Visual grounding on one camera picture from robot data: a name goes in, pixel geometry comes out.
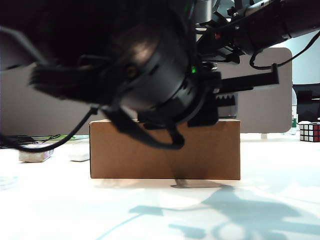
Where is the black mouse pad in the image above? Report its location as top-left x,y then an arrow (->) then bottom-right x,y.
0,135 -> 35,149

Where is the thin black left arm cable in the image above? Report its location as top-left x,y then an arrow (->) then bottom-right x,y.
0,106 -> 100,154

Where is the white purple tissue pack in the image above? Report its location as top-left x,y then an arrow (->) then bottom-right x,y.
18,143 -> 56,164

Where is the thin black mouse cable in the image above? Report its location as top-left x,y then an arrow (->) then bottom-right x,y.
29,134 -> 62,147

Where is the green flat packet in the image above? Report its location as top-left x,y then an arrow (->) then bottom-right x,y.
59,134 -> 83,141

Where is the rubik's cube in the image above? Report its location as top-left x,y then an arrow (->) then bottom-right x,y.
299,121 -> 320,144

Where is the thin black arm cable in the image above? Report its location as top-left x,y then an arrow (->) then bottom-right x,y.
249,31 -> 320,71
0,106 -> 100,154

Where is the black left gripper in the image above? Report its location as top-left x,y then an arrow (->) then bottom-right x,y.
187,63 -> 280,128

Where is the brown cardboard box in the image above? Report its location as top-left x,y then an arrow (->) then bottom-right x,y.
88,119 -> 241,180

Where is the black sleeved cable bundle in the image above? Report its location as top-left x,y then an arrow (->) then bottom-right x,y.
102,104 -> 186,151

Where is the white oval plastic case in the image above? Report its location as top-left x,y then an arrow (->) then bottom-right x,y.
68,149 -> 90,162

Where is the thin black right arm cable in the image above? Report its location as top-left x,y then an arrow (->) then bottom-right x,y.
249,31 -> 320,71

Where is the grey desk partition panel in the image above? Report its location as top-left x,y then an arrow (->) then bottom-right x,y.
0,47 -> 293,136

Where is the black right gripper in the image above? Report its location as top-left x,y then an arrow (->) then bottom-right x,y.
196,12 -> 251,63

